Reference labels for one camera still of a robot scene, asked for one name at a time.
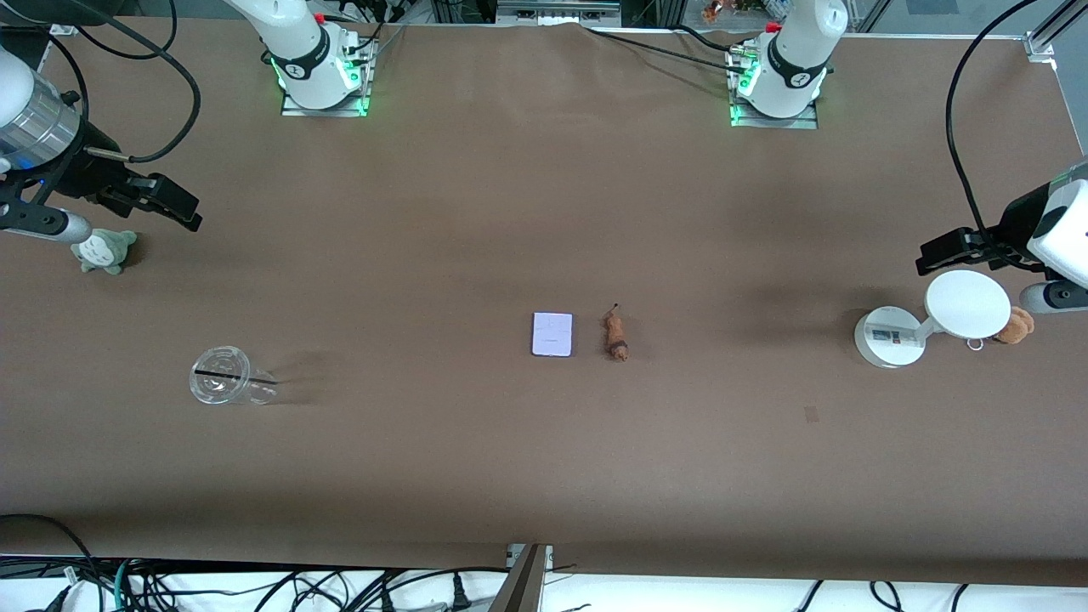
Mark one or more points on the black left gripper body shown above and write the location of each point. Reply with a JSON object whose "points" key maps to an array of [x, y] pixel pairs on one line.
{"points": [[1005, 232]]}

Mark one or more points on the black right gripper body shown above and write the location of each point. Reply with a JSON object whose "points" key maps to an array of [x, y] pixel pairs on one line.
{"points": [[87, 174]]}

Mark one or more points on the brown lion statue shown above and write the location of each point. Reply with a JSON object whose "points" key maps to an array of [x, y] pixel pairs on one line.
{"points": [[616, 336]]}

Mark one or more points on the lavender phone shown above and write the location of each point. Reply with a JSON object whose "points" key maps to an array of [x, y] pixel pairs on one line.
{"points": [[552, 334]]}

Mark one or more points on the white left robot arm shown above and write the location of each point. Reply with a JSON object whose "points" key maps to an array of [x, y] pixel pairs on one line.
{"points": [[795, 59]]}

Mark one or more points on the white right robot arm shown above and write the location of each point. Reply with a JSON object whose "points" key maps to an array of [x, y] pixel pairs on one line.
{"points": [[299, 47]]}

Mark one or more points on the white round desk lamp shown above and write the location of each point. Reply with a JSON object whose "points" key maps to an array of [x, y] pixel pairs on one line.
{"points": [[965, 304]]}

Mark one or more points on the grey owl plush toy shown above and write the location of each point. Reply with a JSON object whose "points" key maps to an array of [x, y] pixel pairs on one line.
{"points": [[104, 251]]}

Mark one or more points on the black straw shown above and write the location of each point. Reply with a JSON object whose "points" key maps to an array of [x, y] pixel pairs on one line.
{"points": [[217, 372]]}

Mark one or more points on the clear plastic cup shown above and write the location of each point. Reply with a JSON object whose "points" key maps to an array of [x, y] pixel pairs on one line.
{"points": [[223, 378]]}

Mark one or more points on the grey device box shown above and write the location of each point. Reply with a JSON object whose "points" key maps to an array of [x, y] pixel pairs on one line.
{"points": [[557, 10]]}

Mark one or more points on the black power plug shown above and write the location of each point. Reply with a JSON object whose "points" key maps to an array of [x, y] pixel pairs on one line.
{"points": [[461, 595]]}

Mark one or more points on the grey metal beam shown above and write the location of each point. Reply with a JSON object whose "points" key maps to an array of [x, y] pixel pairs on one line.
{"points": [[520, 586]]}

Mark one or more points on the small aluminium frame bracket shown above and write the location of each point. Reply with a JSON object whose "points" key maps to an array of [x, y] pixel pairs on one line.
{"points": [[66, 28]]}

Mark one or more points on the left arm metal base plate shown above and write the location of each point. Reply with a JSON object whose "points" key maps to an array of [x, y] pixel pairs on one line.
{"points": [[807, 119]]}

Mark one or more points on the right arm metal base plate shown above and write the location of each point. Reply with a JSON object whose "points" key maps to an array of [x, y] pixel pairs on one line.
{"points": [[353, 100]]}

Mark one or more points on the aluminium frame corner post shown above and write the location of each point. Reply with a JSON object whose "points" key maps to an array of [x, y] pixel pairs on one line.
{"points": [[1050, 34]]}

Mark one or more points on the silver metal bracket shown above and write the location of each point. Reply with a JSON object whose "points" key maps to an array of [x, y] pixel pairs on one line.
{"points": [[546, 554]]}

